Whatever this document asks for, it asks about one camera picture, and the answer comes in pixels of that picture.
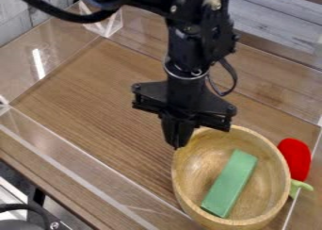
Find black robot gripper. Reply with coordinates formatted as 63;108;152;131
131;78;237;149

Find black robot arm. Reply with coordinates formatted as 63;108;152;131
86;0;238;148

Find green rectangular block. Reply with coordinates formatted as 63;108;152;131
201;149;258;218

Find brown wooden bowl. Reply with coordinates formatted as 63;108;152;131
172;125;290;230

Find red plush strawberry toy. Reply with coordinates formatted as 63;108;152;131
277;138;313;199

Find clear acrylic corner bracket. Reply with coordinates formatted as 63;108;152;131
78;1;123;38

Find black metal table bracket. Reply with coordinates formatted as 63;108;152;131
27;187;74;230

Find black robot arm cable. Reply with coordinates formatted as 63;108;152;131
5;0;127;25

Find black cable under table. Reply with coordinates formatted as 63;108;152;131
0;203;54;230

